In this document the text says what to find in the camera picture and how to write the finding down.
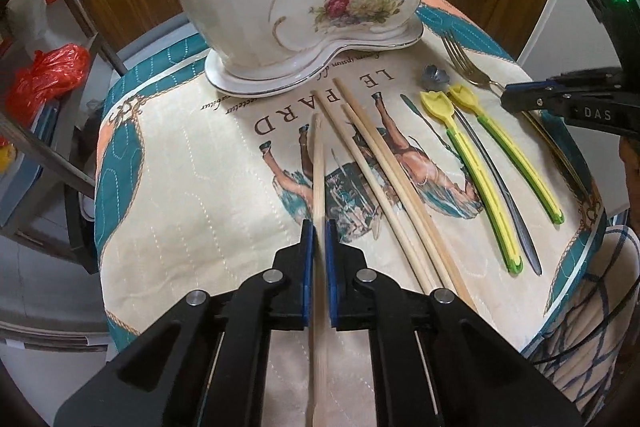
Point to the horse print quilted tablecloth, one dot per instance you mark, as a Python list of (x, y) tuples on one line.
[(200, 207)]

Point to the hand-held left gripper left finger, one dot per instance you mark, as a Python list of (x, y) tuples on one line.
[(307, 277)]

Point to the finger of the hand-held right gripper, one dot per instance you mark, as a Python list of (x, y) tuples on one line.
[(530, 97)]

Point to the person's right forearm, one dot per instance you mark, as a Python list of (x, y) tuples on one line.
[(629, 157)]

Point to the yellow plastic object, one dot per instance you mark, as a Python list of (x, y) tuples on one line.
[(5, 159)]

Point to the flower-shaped metal spoon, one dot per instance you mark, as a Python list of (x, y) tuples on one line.
[(434, 77)]

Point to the yellow green tulip-shaped plastic utensil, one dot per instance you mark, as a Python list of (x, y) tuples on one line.
[(462, 99), (436, 107)]

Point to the metal shelf rack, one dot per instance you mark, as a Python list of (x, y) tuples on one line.
[(50, 157)]

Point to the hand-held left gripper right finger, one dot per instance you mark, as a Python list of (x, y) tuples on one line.
[(332, 277)]

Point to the white floral ceramic utensil holder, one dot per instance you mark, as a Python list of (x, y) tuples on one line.
[(250, 7)]

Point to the person's plaid clothing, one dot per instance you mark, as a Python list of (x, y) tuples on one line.
[(590, 322)]

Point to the wooden chopstick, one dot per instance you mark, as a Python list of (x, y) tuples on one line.
[(348, 114), (327, 113), (358, 117), (318, 177)]

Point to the gold metal fork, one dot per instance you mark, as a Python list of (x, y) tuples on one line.
[(457, 57)]

